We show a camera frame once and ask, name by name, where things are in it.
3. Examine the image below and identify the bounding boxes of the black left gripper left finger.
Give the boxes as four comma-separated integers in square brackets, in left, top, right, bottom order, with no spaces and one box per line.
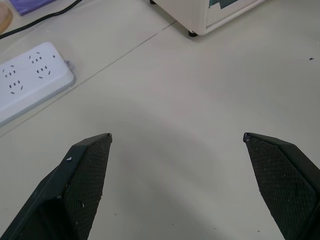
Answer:
[0,132,113,240]

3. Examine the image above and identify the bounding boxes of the purple cloth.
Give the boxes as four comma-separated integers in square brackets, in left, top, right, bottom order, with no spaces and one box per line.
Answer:
[5,0,73,17]

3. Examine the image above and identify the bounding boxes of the white power strip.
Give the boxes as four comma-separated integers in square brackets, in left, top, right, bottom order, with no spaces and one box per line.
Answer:
[0,41,76,129]

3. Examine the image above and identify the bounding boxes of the round wooden board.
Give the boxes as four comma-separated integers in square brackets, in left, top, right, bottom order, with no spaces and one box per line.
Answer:
[0,4,14,36]

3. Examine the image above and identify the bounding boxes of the black power cable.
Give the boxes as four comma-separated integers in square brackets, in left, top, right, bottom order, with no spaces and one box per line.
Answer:
[0,0,84,40]

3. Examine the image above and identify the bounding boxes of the white appliance box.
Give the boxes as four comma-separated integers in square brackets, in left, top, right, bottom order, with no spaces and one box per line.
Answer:
[149,0,266,38]

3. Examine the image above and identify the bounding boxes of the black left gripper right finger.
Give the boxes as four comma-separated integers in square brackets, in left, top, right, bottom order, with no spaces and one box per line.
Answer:
[242,132,320,240]

